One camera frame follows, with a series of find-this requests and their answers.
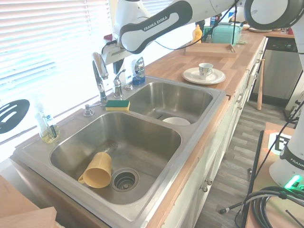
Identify blue dish soap bottle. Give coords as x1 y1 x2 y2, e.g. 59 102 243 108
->
131 56 146 86

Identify stainless steel double sink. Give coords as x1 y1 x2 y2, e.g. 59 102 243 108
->
10 75 228 228

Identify white kitchen cabinets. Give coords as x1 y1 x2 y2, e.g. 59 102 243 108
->
147 38 270 228

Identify chrome sink faucet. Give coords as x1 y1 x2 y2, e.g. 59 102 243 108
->
91 52 109 106

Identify black tripod pole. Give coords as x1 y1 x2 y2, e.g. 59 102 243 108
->
241 130 265 228

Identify wooden serving tray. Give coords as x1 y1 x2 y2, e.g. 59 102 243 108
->
185 43 238 58

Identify yellow mustard bottle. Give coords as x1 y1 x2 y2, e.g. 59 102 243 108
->
191 24 203 44

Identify grey and black cable bundle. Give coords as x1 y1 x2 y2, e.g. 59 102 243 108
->
219 186 304 228

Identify white dinner plate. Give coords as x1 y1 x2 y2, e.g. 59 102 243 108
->
182 67 226 85

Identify glass bottle with yellow liquid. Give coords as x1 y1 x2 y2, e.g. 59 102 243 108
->
35 99 60 144

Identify round perforated drain strainer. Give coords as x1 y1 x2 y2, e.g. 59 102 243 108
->
111 167 140 192

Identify black oval slotted object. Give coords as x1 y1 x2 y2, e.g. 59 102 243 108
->
0 99 31 135

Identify chrome faucet lever handle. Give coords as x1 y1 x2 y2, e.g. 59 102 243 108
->
112 68 127 98

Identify yellow plastic mug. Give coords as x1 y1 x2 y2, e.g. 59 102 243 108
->
78 152 113 189

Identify white patterned teacup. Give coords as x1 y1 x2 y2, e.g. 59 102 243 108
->
198 63 215 80

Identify white window blinds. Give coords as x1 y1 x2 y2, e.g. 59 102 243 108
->
0 0 119 100

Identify stainless steel dishwasher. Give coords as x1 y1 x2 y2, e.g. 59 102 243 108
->
251 36 304 101

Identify teal bread box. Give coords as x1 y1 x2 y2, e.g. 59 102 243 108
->
211 22 244 47

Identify light wooden board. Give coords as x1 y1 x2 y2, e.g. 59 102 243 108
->
0 174 58 228

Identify chrome soap dispenser pump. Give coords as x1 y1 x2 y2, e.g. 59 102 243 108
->
83 104 96 117

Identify white ceramic bowl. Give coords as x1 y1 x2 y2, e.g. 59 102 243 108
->
162 117 191 127

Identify yellow and green sponge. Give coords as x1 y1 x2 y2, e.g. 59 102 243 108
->
105 99 131 112

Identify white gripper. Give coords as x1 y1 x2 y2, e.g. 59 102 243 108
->
102 40 131 74

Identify black and white fiducial marker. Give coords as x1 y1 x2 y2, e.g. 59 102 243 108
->
267 133 293 157

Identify plates on far counter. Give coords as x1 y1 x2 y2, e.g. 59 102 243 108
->
247 26 274 33

